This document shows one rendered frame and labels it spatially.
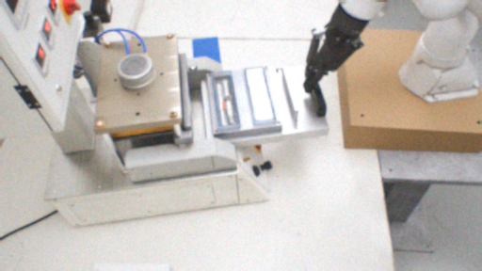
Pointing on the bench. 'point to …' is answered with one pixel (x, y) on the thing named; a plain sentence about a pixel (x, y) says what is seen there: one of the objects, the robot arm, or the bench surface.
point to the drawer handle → (319, 101)
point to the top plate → (137, 84)
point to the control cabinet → (46, 73)
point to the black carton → (102, 10)
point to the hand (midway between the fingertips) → (312, 79)
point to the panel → (248, 158)
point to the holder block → (244, 109)
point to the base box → (161, 199)
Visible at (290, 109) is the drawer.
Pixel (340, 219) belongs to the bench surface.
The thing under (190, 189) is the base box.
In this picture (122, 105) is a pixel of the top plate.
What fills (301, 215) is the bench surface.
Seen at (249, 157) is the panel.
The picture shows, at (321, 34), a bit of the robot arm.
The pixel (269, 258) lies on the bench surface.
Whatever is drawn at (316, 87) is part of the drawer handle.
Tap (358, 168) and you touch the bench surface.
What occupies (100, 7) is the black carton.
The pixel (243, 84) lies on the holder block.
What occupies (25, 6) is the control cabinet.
